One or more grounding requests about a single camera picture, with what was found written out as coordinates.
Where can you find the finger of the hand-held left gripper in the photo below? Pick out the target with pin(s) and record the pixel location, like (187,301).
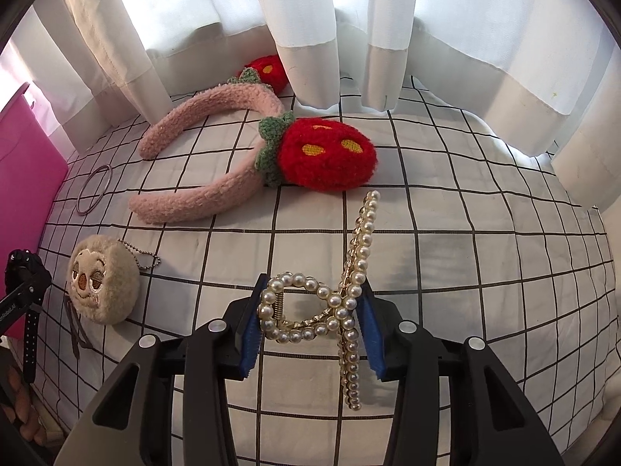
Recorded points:
(26,272)

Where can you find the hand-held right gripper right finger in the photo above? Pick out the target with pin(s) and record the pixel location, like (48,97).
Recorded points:
(372,337)

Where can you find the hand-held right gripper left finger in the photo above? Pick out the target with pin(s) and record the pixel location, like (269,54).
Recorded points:
(251,335)

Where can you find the pearl hair claw clip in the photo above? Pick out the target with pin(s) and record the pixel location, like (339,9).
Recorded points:
(361,257)

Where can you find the thin metal bangle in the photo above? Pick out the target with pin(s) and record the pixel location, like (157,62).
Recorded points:
(82,208)

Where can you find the pink box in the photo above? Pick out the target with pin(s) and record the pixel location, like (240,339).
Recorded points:
(26,174)

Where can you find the brown lumpy object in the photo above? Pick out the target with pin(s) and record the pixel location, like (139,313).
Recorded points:
(26,410)

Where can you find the white grid bed sheet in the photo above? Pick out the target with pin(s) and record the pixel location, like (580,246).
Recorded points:
(461,252)

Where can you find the pink strawberry plush headband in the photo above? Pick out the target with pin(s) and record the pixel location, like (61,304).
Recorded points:
(330,153)

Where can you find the white curtain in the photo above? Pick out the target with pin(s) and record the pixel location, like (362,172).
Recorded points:
(310,24)

